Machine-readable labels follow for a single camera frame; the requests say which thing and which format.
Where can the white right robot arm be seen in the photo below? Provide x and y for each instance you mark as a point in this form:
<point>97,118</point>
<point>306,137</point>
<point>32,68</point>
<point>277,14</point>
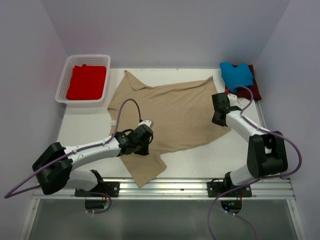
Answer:
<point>266,153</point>

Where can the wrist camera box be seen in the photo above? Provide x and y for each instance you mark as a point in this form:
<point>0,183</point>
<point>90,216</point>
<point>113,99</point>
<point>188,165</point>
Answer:
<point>147,122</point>
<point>233,100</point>

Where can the blue folded t shirt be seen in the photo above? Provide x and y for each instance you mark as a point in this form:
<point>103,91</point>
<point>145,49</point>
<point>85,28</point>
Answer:
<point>236,76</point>

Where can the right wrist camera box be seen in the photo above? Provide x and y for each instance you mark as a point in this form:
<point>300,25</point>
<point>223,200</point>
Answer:
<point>233,100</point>

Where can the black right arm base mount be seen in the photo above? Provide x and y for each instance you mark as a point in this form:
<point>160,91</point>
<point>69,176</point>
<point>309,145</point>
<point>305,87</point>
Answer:
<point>218,186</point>

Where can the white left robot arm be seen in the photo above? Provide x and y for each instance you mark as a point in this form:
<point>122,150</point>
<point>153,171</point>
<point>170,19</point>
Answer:
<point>58,166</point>

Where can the beige t shirt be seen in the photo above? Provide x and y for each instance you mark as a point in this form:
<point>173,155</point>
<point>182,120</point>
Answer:
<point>181,114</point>

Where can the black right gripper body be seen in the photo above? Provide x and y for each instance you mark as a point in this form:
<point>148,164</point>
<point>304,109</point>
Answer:
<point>214,120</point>

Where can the dark red folded t shirt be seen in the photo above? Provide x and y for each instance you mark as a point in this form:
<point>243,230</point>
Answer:
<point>243,93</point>

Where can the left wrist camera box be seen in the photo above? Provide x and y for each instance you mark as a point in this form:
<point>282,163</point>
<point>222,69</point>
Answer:
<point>147,122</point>

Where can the aluminium table edge rail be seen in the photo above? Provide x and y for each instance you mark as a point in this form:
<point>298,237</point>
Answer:
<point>198,189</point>

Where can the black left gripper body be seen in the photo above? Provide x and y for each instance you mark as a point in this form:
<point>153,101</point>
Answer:
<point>142,148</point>

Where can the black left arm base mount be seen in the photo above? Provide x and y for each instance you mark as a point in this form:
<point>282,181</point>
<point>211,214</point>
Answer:
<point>110,188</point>

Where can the white plastic basket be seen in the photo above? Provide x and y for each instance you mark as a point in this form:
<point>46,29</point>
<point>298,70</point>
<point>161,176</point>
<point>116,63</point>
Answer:
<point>79,60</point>

